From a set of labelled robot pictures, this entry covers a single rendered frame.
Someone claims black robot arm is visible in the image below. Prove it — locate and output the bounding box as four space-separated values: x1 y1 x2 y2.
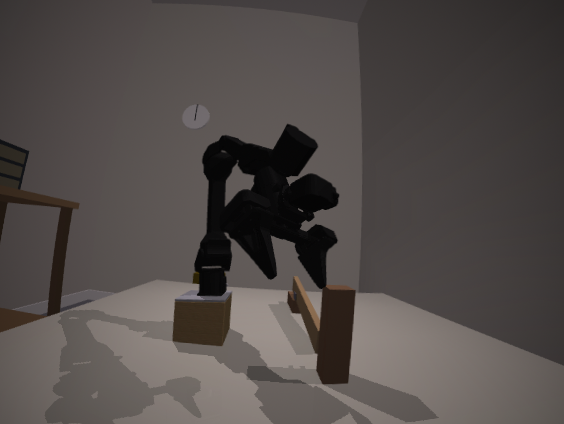
194 124 339 296

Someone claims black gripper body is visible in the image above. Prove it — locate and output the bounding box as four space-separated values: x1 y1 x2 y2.
219 183 337 255

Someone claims long brown wooden rail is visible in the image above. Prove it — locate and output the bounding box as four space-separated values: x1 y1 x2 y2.
292 276 320 354

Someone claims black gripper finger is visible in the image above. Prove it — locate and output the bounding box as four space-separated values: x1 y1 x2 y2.
298 237 334 289
229 207 277 280

